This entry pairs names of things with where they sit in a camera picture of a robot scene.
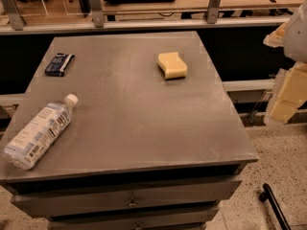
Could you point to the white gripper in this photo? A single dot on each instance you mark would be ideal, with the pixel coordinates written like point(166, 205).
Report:
point(296, 38)

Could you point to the yellow sponge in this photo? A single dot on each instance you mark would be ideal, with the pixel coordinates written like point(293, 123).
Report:
point(172, 65)

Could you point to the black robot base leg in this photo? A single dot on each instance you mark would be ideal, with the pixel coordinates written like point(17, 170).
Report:
point(268, 195)

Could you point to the clear plastic water bottle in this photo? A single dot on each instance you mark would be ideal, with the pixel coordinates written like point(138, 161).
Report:
point(35, 138)

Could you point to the grey drawer cabinet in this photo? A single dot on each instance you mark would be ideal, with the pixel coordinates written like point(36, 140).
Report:
point(131, 125)

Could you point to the lower drawer with knob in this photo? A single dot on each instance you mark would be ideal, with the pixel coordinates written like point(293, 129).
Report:
point(164, 219)

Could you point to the drawer with knob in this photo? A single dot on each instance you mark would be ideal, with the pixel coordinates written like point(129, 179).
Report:
point(124, 197)
point(164, 219)

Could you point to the top drawer with knob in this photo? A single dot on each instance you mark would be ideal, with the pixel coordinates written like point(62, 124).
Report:
point(124, 197)

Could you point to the metal railing frame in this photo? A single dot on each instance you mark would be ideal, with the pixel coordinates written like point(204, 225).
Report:
point(90, 16)

